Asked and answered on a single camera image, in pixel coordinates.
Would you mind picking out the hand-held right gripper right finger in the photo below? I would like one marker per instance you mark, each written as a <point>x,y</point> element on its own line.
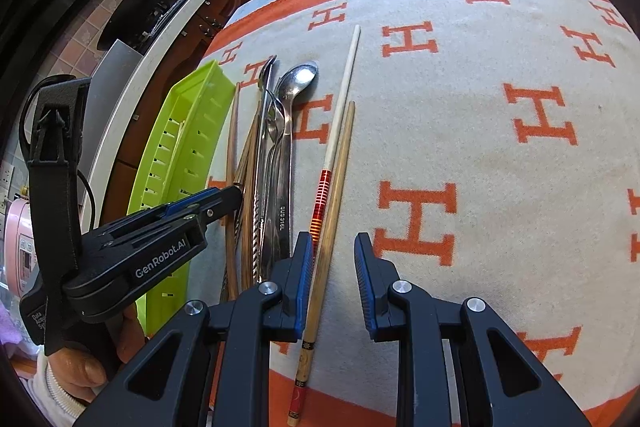
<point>365,287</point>

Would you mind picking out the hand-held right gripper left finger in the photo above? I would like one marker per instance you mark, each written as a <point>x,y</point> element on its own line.
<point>302,287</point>

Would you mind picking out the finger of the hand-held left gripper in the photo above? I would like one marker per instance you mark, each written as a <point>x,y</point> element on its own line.
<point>222,204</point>
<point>182,206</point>

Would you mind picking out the green plastic utensil tray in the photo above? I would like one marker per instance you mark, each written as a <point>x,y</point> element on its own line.
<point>165,147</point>

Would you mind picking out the large steel spoon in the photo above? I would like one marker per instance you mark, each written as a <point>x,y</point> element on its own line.
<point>299,77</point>

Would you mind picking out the pale chopstick red banded end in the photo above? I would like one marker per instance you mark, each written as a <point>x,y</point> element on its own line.
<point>342,107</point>

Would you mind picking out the person's left forearm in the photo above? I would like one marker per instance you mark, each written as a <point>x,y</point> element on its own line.
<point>47,399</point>

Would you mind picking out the person's left hand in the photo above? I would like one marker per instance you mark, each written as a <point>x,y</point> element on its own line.
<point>75,369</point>

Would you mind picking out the steel side panel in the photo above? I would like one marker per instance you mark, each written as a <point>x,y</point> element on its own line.
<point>110,102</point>

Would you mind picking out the white kitchen countertop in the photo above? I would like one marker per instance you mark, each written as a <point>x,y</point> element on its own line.
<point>165,74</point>

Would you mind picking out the purple cloth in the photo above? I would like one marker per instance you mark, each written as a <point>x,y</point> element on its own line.
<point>7,327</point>

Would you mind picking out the orange patterned blanket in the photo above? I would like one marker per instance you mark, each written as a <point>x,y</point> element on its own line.
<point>450,132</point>

